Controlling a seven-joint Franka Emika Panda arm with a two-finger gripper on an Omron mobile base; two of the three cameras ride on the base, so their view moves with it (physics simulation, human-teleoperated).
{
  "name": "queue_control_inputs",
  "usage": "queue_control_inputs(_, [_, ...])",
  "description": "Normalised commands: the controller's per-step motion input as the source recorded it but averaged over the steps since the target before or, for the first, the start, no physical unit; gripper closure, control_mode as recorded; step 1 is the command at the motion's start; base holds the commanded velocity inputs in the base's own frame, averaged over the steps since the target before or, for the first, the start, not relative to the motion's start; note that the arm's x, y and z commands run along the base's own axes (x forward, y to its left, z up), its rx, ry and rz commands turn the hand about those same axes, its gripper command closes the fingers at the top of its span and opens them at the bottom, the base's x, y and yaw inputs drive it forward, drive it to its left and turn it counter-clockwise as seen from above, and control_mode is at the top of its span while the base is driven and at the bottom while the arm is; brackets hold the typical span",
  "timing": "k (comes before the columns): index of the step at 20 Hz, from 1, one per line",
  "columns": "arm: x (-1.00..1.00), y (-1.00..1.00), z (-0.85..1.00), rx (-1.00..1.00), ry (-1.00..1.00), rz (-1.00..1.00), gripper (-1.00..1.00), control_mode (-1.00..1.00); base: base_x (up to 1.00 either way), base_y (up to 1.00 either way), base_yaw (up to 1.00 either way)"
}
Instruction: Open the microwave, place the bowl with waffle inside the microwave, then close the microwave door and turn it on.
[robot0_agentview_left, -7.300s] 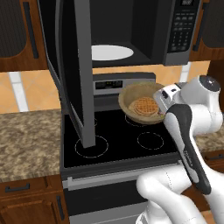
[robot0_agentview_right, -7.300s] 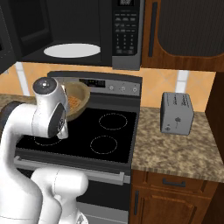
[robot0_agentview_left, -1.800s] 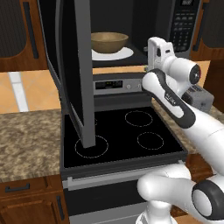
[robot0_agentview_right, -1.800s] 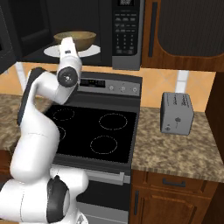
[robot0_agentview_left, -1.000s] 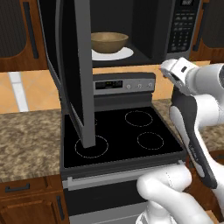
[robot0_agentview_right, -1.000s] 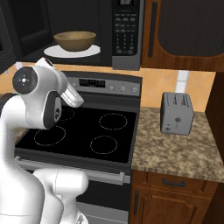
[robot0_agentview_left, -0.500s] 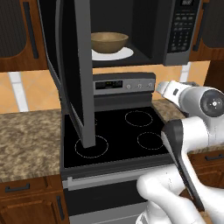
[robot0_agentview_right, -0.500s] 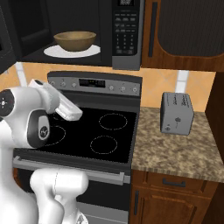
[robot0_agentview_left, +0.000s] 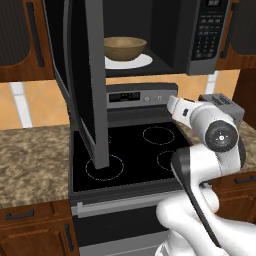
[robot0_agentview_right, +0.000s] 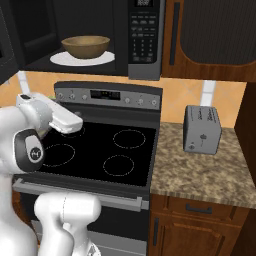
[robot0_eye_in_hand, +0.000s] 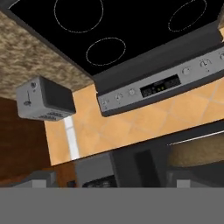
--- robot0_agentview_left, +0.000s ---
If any white microwave turntable plate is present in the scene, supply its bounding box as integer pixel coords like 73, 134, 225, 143
104, 53, 154, 71

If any brown base cupboard door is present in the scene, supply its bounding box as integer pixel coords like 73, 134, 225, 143
214, 191, 256, 225
0, 220, 81, 256

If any black base cupboard handle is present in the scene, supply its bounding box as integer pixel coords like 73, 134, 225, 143
63, 222, 75, 253

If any black microwave oven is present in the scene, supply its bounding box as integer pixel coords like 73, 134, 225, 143
102, 0, 232, 79

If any brown wall cupboard door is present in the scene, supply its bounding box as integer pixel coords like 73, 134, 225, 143
0, 0, 56, 83
215, 0, 256, 71

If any silver oven door handle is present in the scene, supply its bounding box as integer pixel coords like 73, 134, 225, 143
76, 192, 183, 219

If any black microwave door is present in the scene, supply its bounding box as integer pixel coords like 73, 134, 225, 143
43, 0, 111, 170

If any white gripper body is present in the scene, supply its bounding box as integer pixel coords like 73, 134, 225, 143
166, 95, 185, 120

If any brown wooden bowl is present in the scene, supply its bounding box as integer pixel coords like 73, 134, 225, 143
103, 36, 148, 62

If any black oven door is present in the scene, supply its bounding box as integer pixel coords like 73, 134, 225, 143
71, 190, 183, 256

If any brown wooden drawer front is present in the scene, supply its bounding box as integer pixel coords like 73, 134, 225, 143
209, 171, 256, 196
0, 199, 73, 232

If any grey toaster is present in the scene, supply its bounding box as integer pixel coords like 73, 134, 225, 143
198, 93, 246, 127

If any black wall cupboard handle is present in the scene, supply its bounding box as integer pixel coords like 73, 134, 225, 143
26, 1, 46, 68
219, 2, 240, 60

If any black glass-top stove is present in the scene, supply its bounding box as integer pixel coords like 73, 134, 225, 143
68, 82, 195, 207

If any black drawer handle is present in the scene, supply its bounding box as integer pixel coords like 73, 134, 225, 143
5, 208, 36, 221
233, 175, 256, 185

